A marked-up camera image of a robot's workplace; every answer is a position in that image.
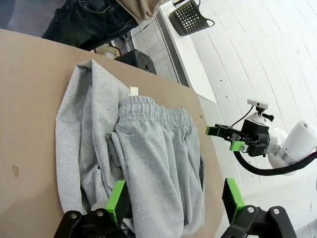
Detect grey black camera mount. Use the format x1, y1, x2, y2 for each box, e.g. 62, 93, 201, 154
251, 107, 274, 124

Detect person's dark blue jeans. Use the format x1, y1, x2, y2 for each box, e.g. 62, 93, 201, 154
41, 0, 140, 52

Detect black perforated basket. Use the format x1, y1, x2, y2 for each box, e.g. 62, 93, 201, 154
169, 0, 215, 37

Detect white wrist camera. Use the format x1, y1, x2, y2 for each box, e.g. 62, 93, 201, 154
247, 99, 269, 110

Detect right arm's black cable hose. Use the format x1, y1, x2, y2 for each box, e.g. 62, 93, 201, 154
234, 148, 317, 177

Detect grey training pants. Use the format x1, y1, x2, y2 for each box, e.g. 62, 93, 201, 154
54, 59, 207, 236

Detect black box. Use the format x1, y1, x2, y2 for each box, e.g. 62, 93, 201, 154
114, 49, 158, 75

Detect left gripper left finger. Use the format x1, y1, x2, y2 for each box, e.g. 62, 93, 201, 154
53, 180, 129, 238

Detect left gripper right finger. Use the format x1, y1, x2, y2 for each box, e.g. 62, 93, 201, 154
219, 178, 297, 238

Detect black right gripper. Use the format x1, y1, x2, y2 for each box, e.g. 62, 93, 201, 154
206, 119, 270, 157

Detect person's beige sweater torso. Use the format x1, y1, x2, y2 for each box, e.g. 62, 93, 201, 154
116, 0, 162, 23

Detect cardboard box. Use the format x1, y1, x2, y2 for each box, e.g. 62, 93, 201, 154
93, 44, 122, 60

